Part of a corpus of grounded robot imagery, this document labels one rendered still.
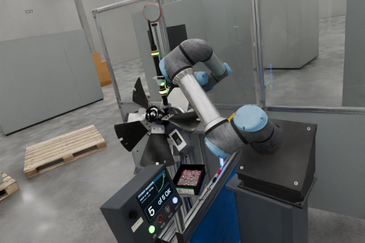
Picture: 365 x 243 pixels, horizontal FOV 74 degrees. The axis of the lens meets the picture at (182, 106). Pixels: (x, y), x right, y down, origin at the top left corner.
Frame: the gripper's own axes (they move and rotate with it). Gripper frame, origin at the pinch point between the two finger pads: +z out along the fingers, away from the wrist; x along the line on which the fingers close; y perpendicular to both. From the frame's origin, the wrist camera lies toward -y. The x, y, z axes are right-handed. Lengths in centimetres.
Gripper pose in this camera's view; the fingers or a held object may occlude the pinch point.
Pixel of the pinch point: (156, 76)
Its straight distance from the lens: 158.4
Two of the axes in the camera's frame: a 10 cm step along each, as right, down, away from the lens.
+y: 1.7, 9.3, 3.4
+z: -8.4, -0.4, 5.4
